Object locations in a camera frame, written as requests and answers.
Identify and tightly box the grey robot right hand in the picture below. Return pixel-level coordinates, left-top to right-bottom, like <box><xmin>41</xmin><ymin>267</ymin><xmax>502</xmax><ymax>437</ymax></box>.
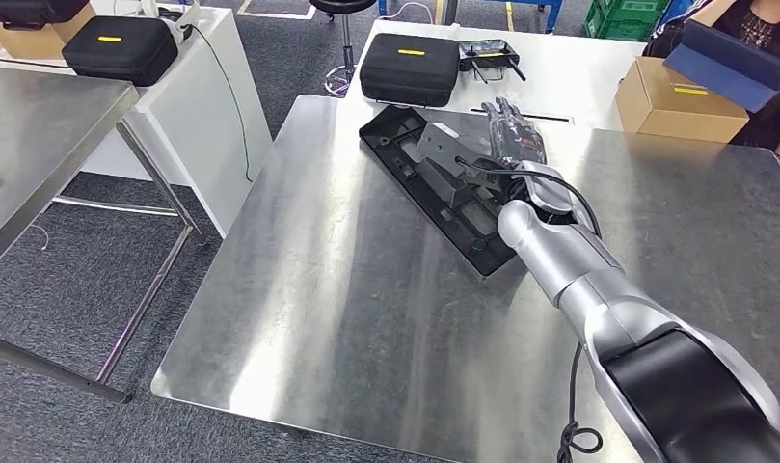
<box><xmin>480</xmin><ymin>95</ymin><xmax>551</xmax><ymax>173</ymax></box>

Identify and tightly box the black plastic panel part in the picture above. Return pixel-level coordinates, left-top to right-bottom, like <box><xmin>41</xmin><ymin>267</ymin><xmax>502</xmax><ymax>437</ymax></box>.
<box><xmin>358</xmin><ymin>103</ymin><xmax>526</xmax><ymax>280</ymax></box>

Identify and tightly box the stainless steel workbench table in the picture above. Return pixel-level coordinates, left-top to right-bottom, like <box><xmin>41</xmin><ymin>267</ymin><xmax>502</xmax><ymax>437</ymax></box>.
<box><xmin>150</xmin><ymin>94</ymin><xmax>780</xmax><ymax>463</ymax></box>

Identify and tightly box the black remote controller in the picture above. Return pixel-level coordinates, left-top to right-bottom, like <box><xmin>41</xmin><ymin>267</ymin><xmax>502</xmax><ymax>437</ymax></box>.
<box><xmin>457</xmin><ymin>39</ymin><xmax>529</xmax><ymax>85</ymax></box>

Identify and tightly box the black zip case yellow label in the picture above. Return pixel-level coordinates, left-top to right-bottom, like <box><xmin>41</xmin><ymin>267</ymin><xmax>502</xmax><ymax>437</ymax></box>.
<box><xmin>359</xmin><ymin>32</ymin><xmax>462</xmax><ymax>109</ymax></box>
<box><xmin>62</xmin><ymin>14</ymin><xmax>180</xmax><ymax>88</ymax></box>

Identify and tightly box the brown cardboard box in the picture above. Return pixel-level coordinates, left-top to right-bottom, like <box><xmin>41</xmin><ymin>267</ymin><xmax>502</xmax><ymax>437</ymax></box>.
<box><xmin>0</xmin><ymin>1</ymin><xmax>98</xmax><ymax>62</ymax></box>
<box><xmin>614</xmin><ymin>55</ymin><xmax>751</xmax><ymax>145</ymax></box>

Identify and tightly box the green plastic crate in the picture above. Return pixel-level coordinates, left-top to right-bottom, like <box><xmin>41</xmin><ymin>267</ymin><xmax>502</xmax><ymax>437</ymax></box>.
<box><xmin>583</xmin><ymin>0</ymin><xmax>673</xmax><ymax>43</ymax></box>

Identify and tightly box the black seat stool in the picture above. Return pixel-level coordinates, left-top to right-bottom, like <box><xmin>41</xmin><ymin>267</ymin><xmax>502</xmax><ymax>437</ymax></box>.
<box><xmin>308</xmin><ymin>0</ymin><xmax>379</xmax><ymax>99</ymax></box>

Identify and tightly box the blue tablet cover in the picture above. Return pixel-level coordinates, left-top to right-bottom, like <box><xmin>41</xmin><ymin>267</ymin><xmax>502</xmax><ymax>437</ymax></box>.
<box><xmin>661</xmin><ymin>18</ymin><xmax>780</xmax><ymax>115</ymax></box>

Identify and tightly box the person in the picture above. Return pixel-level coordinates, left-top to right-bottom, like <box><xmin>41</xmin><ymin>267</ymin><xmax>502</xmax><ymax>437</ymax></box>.
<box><xmin>641</xmin><ymin>0</ymin><xmax>780</xmax><ymax>196</ymax></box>

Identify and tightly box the white headset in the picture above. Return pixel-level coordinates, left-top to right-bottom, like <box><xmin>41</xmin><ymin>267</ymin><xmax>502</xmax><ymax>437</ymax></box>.
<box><xmin>137</xmin><ymin>0</ymin><xmax>204</xmax><ymax>42</ymax></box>

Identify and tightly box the black bag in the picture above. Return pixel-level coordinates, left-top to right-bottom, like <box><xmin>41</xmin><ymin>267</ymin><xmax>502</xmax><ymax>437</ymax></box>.
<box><xmin>0</xmin><ymin>0</ymin><xmax>92</xmax><ymax>30</ymax></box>

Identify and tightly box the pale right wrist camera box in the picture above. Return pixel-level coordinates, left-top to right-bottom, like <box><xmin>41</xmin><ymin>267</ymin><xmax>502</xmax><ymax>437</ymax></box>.
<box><xmin>416</xmin><ymin>121</ymin><xmax>500</xmax><ymax>173</ymax></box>

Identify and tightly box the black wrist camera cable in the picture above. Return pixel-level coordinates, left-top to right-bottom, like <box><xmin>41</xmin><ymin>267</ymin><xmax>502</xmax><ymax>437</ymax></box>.
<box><xmin>453</xmin><ymin>154</ymin><xmax>606</xmax><ymax>463</ymax></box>

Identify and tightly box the thin dark desk cable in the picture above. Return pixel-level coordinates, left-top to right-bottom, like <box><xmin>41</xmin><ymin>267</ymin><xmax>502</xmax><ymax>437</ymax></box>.
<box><xmin>191</xmin><ymin>24</ymin><xmax>256</xmax><ymax>184</ymax></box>

